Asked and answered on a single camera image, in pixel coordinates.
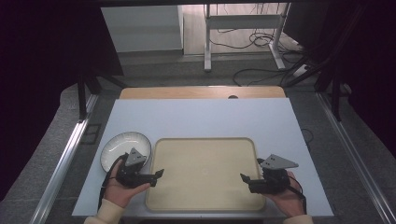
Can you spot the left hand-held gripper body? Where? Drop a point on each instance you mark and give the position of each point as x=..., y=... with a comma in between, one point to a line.
x=134, y=169

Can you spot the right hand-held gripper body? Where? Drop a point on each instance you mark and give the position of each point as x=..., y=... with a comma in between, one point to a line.
x=274, y=179

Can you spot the person's left hand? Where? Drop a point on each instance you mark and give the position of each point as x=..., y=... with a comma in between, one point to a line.
x=120, y=193

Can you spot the person's right hand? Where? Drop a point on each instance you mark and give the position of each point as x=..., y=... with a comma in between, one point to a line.
x=288, y=202

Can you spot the white ribbed plate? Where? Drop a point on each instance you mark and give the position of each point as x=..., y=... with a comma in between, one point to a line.
x=120, y=147

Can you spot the beige plastic tray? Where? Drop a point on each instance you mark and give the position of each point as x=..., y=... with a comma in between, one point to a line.
x=202, y=174

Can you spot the white table cover sheet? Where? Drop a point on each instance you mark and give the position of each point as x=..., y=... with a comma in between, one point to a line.
x=202, y=118

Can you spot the black metal stand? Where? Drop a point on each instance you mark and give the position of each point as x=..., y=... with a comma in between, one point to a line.
x=82, y=96
x=335, y=93

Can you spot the white power strip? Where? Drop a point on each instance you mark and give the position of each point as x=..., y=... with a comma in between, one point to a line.
x=300, y=70

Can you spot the white cabinet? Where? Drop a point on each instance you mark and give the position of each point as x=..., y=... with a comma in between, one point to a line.
x=143, y=28

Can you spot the black curtain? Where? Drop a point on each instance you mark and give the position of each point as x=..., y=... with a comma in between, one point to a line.
x=37, y=62
x=367, y=62

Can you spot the aluminium floor rail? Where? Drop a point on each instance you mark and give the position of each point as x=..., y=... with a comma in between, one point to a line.
x=355, y=155
x=67, y=155

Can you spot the white metal desk frame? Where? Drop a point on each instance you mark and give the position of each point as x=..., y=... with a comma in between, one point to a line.
x=243, y=21

